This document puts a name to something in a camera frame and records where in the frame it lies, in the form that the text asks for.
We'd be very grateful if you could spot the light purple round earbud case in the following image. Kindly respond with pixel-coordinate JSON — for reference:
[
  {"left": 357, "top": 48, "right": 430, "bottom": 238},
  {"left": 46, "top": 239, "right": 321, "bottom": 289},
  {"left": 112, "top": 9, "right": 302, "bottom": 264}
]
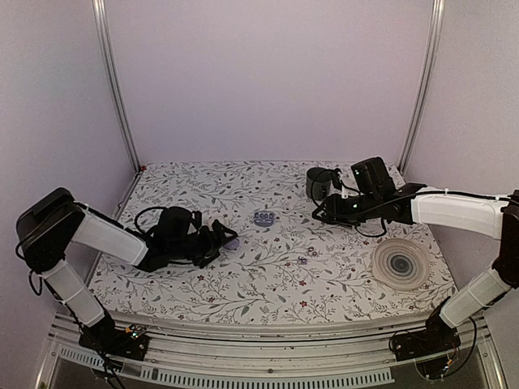
[{"left": 224, "top": 238, "right": 240, "bottom": 250}]

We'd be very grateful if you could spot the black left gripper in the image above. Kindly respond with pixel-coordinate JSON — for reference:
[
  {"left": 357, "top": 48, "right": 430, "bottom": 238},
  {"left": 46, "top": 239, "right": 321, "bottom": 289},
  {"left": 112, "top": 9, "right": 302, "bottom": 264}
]
[{"left": 168, "top": 221, "right": 238, "bottom": 269}]

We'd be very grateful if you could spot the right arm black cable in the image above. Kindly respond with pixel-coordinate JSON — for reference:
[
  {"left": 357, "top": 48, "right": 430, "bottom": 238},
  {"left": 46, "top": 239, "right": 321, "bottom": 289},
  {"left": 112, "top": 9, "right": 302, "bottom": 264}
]
[{"left": 352, "top": 214, "right": 388, "bottom": 239}]

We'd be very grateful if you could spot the dark purple earbud case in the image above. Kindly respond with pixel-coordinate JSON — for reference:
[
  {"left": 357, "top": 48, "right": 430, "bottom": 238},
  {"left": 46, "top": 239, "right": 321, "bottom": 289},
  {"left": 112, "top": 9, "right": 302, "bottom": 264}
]
[{"left": 253, "top": 210, "right": 277, "bottom": 227}]

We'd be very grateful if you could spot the left aluminium corner post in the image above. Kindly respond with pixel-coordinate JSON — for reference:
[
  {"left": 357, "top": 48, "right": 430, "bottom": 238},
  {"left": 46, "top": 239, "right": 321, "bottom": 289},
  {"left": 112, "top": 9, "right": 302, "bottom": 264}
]
[{"left": 92, "top": 0, "right": 141, "bottom": 173}]

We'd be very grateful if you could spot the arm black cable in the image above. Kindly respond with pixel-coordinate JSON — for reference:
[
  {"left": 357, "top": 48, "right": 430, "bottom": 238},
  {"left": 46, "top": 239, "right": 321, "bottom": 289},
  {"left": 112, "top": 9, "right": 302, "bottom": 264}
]
[
  {"left": 352, "top": 214, "right": 388, "bottom": 239},
  {"left": 133, "top": 206, "right": 171, "bottom": 236}
]

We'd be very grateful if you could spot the aluminium corner post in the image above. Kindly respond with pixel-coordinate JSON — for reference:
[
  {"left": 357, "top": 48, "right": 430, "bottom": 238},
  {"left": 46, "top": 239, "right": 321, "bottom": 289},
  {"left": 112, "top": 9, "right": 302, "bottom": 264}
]
[
  {"left": 397, "top": 0, "right": 445, "bottom": 176},
  {"left": 92, "top": 0, "right": 141, "bottom": 173}
]

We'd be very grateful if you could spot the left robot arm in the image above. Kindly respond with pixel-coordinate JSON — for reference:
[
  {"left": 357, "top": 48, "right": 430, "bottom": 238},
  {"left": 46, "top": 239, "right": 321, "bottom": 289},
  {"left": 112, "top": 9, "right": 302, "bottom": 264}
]
[{"left": 15, "top": 187, "right": 238, "bottom": 361}]

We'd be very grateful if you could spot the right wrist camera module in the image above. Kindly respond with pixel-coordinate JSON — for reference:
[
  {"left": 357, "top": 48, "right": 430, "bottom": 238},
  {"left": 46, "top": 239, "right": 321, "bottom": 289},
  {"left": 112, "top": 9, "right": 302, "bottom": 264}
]
[{"left": 330, "top": 169, "right": 350, "bottom": 199}]

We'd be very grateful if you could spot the floral patterned table mat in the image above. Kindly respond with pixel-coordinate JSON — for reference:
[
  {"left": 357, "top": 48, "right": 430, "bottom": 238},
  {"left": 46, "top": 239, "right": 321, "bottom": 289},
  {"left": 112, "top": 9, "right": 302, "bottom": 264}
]
[{"left": 89, "top": 161, "right": 456, "bottom": 325}]

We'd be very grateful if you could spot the aluminium front rail frame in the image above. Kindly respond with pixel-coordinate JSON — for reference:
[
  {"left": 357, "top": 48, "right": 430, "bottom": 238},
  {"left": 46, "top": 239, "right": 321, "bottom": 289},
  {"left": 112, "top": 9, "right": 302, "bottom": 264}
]
[{"left": 36, "top": 311, "right": 506, "bottom": 389}]

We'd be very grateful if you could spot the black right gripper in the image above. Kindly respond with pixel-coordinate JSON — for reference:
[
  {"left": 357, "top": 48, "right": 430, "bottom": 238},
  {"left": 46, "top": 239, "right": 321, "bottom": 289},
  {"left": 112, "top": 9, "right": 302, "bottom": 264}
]
[{"left": 312, "top": 191, "right": 380, "bottom": 228}]

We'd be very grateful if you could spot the right aluminium corner post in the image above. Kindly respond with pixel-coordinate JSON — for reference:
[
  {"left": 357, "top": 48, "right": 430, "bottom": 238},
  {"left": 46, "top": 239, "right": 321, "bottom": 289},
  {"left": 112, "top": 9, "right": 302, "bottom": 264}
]
[{"left": 397, "top": 0, "right": 445, "bottom": 176}]

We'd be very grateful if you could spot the dark grey ceramic mug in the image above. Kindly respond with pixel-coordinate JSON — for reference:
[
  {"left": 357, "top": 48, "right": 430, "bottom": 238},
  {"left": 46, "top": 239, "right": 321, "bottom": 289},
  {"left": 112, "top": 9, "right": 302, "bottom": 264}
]
[{"left": 306, "top": 167, "right": 332, "bottom": 201}]

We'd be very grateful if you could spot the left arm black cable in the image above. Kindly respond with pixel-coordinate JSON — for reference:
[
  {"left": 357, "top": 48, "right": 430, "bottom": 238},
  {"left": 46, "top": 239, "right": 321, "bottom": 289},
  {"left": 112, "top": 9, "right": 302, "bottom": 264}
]
[{"left": 133, "top": 206, "right": 171, "bottom": 236}]

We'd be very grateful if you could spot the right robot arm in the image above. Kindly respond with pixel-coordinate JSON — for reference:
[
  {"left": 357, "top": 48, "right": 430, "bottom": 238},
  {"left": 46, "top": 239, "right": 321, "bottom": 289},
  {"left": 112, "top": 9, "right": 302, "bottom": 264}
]
[{"left": 307, "top": 156, "right": 518, "bottom": 361}]

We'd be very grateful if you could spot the swirl patterned glass plate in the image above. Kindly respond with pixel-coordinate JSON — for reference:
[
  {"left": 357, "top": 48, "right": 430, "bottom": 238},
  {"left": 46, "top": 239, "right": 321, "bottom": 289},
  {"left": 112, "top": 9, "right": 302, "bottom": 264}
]
[{"left": 371, "top": 238, "right": 430, "bottom": 291}]

